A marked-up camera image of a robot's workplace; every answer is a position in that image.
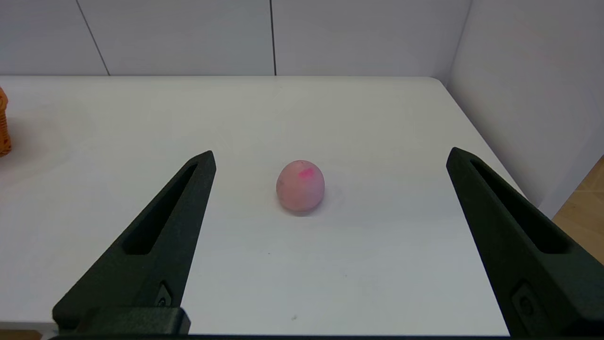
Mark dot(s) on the pink peach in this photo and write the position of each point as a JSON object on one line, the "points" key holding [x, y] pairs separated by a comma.
{"points": [[300, 186]]}

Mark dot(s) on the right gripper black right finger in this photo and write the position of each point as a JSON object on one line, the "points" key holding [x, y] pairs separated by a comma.
{"points": [[528, 264]]}

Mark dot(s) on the orange wicker basket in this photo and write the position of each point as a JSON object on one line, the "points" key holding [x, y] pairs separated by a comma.
{"points": [[4, 127]]}

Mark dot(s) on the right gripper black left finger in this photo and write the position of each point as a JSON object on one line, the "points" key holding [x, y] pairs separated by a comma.
{"points": [[155, 245]]}

